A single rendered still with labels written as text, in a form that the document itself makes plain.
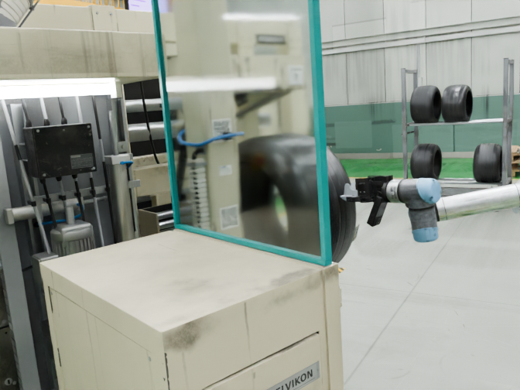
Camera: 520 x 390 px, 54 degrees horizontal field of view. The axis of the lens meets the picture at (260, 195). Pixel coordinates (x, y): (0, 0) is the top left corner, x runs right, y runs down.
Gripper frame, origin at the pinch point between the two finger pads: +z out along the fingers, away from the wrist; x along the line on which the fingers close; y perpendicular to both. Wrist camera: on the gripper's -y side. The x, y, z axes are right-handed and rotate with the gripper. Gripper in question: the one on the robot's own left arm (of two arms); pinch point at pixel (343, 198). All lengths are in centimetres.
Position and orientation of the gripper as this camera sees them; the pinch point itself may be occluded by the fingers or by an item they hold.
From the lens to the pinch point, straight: 178.6
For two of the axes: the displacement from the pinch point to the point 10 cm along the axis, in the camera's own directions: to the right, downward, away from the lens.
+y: -1.3, -9.9, -0.9
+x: -7.5, 1.5, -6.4
